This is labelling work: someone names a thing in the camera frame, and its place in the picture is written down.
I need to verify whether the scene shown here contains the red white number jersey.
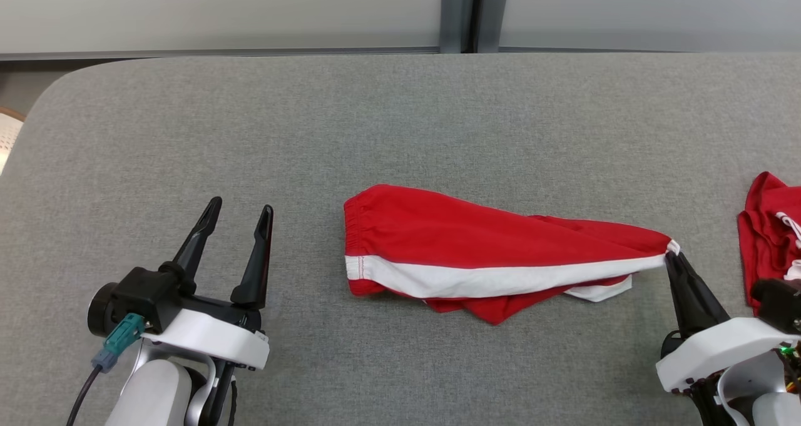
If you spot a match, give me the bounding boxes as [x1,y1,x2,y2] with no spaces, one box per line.
[737,171,801,317]

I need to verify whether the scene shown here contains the grey partition post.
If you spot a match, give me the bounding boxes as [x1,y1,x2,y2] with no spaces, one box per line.
[440,0,469,54]
[477,0,509,54]

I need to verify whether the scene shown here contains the grey partition base rail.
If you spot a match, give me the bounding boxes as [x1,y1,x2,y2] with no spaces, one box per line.
[0,46,442,61]

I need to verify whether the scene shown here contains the red shorts with white trim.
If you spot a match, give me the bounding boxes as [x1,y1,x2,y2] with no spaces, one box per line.
[343,184,681,325]

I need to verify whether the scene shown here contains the teal-plug left camera cable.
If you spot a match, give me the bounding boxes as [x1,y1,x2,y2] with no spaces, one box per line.
[66,313,146,426]

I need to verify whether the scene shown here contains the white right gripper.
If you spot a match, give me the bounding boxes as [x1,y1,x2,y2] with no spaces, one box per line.
[655,252,801,394]

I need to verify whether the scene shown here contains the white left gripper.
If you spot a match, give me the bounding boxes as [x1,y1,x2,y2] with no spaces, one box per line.
[141,196,275,372]

